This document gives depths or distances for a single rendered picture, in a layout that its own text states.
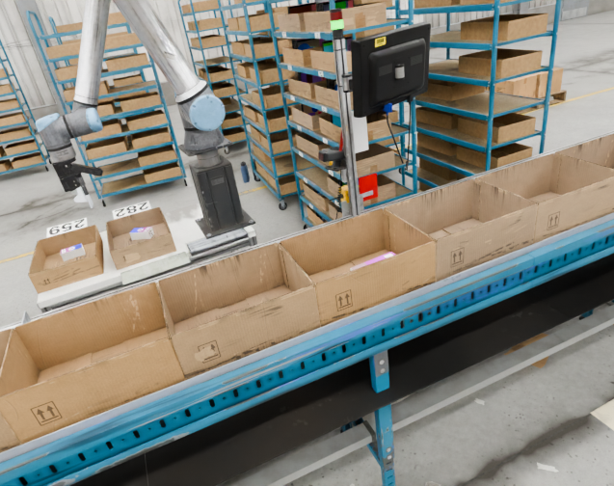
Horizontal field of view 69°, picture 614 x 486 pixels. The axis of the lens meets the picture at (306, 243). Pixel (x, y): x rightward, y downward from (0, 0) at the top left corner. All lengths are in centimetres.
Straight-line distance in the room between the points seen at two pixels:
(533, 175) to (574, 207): 31
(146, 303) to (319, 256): 57
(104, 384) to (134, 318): 30
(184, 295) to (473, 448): 136
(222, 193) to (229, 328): 116
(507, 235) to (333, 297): 61
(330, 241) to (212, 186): 87
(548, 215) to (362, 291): 70
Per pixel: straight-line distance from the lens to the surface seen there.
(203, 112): 196
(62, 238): 260
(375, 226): 158
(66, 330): 148
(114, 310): 144
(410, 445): 214
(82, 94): 209
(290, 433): 142
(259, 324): 121
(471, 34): 324
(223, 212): 228
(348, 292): 127
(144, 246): 220
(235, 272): 144
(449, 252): 142
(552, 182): 208
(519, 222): 157
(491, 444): 218
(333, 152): 211
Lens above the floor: 172
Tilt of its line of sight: 29 degrees down
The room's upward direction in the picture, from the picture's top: 9 degrees counter-clockwise
